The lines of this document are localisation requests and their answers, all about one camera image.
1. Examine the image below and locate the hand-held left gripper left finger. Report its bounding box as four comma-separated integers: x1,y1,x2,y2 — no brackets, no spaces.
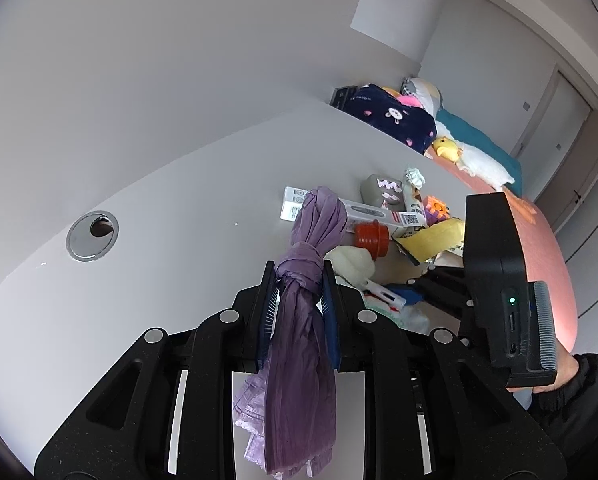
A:
34,260,280,480

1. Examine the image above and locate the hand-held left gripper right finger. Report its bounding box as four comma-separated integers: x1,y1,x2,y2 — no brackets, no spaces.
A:
322,260,566,480

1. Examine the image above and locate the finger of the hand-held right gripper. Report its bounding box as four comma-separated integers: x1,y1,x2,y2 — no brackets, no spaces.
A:
386,280,474,322
424,265,467,286

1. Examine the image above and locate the yellow packet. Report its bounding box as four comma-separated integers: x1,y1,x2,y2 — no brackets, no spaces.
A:
398,218,466,267

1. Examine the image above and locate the purple plastic bag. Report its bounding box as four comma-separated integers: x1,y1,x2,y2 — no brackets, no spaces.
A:
233,186,348,478

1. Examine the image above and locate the small white plush toy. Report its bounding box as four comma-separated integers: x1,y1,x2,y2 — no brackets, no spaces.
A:
324,245,376,291

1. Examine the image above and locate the purple orange toy cube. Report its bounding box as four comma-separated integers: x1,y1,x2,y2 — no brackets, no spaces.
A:
425,197,452,227

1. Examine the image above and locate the long white carton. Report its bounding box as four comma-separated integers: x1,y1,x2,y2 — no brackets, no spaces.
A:
280,186,422,227

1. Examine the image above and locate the crumpled clear plastic wrap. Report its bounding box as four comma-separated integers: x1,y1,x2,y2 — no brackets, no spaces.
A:
376,304,430,334

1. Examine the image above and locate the pink bed sheet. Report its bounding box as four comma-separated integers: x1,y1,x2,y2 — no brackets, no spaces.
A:
441,159,578,357

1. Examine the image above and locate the brown white snack wrapper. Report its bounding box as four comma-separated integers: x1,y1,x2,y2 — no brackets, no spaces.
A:
404,185,426,226

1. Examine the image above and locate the grey pink zigzag snack packet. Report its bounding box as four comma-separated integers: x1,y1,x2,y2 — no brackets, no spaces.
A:
360,174,406,212

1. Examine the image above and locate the white goose plush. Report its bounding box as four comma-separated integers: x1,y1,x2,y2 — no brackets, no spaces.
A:
454,142,538,222

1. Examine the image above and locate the teal pillow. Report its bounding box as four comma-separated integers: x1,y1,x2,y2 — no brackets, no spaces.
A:
435,108,524,197

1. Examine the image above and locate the yellow duck plush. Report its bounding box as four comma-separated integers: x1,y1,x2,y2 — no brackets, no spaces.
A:
431,135,462,162

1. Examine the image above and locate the grey door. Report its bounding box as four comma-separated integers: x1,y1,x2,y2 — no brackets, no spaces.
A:
509,66,594,202

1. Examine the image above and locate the navy rabbit print blanket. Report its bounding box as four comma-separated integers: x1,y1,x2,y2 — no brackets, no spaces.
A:
341,83,438,156

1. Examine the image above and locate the patterned grey yellow pillow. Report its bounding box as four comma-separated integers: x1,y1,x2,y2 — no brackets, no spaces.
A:
401,77,443,112

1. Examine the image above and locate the black box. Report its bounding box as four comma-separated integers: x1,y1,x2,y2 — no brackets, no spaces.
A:
331,86,356,109

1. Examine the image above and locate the silver cable grommet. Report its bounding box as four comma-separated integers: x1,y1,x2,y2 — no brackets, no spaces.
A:
66,211,120,261

